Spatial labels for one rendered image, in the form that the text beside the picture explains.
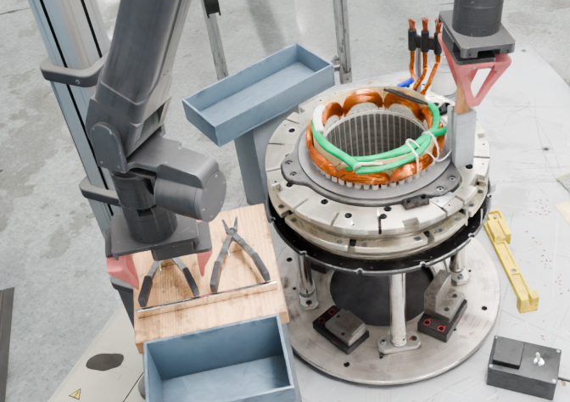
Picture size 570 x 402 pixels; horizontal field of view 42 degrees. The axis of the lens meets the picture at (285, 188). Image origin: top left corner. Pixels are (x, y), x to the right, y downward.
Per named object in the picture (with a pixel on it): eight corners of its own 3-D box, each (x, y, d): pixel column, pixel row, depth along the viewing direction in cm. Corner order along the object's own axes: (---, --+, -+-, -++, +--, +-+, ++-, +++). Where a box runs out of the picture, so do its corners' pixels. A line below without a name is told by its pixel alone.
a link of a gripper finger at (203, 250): (222, 289, 94) (209, 238, 88) (165, 301, 94) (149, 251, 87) (216, 250, 99) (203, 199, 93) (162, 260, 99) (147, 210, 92)
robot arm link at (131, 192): (124, 132, 85) (94, 164, 81) (176, 145, 82) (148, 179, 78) (137, 177, 89) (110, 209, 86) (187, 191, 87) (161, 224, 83)
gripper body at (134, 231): (201, 247, 89) (189, 203, 84) (114, 265, 88) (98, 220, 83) (196, 209, 93) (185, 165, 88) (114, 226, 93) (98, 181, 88)
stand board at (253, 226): (289, 322, 94) (287, 310, 92) (139, 354, 93) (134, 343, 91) (265, 214, 109) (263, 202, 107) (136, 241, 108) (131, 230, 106)
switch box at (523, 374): (553, 401, 110) (557, 380, 106) (485, 384, 113) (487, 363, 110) (558, 366, 114) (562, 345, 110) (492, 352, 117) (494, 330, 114)
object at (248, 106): (311, 159, 157) (296, 41, 138) (344, 185, 150) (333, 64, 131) (211, 217, 148) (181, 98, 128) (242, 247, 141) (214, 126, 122)
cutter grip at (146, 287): (146, 308, 93) (142, 299, 92) (140, 308, 93) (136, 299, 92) (153, 282, 96) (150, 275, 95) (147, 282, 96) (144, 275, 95)
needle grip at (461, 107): (469, 117, 99) (474, 78, 95) (460, 122, 98) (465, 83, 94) (460, 112, 100) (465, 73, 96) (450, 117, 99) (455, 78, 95)
